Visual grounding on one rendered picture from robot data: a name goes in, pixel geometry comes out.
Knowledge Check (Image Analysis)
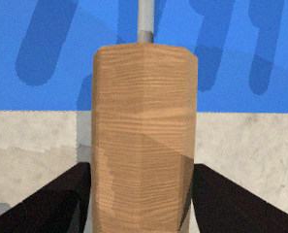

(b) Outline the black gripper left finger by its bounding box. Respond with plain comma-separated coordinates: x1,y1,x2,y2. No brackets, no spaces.
0,163,92,233

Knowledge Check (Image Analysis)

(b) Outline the blue tape strip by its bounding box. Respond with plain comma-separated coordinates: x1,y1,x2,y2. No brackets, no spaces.
0,0,288,114

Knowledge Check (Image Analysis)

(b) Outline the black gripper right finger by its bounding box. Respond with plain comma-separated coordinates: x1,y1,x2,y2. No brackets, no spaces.
191,164,288,233

